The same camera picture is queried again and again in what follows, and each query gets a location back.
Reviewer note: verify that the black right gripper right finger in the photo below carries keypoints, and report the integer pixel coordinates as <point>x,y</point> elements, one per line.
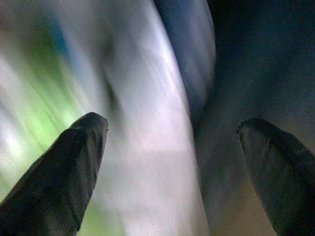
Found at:
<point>285,184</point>

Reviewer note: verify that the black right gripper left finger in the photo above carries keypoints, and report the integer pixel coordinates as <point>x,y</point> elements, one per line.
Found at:
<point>54,186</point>

